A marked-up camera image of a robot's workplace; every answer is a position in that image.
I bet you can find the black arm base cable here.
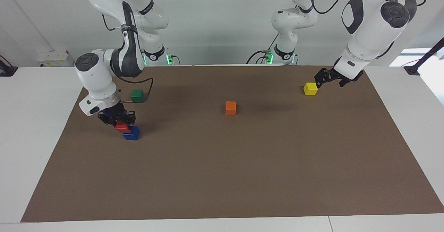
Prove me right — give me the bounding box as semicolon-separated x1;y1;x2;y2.
246;34;280;65
166;53;182;66

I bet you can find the green wooden block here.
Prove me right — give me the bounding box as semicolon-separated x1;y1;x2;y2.
130;89;146;104

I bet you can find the black right arm base cable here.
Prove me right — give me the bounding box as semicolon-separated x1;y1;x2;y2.
166;53;182;66

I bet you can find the black table clamp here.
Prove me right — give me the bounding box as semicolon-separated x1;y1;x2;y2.
0;55;19;77

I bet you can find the black clamp stand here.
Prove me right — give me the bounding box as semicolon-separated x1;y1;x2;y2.
403;37;444;76

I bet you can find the yellow wooden block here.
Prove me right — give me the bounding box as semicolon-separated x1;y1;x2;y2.
303;82;319;96

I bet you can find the black left arm base cable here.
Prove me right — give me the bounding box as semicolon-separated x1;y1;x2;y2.
246;34;280;65

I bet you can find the brown table mat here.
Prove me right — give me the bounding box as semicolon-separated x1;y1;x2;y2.
20;65;444;223

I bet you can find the red wooden block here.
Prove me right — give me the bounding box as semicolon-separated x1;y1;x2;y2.
115;120;132;134

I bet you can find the white wall socket box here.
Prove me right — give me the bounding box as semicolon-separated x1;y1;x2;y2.
36;50;75;68

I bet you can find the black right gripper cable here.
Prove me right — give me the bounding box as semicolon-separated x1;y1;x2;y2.
102;13;154;104

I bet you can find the blue wooden block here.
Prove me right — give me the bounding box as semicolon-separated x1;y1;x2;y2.
122;126;140;141

